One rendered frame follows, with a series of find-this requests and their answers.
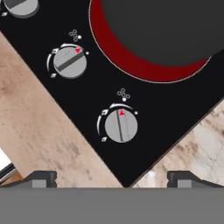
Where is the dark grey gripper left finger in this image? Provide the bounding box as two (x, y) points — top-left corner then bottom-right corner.
(0, 171), (58, 189)

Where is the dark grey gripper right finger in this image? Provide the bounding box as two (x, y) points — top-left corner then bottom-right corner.
(166, 171), (224, 189)

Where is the grey hob knob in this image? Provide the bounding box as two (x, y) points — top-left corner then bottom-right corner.
(52, 45), (88, 80)
(103, 108), (139, 144)
(3, 0), (40, 18)

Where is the black glass hob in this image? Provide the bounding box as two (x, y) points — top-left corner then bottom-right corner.
(0, 0), (224, 188)

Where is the dark grey pan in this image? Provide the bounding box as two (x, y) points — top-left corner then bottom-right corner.
(101, 0), (224, 67)

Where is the metal handle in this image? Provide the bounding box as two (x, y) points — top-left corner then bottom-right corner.
(0, 163), (16, 183)

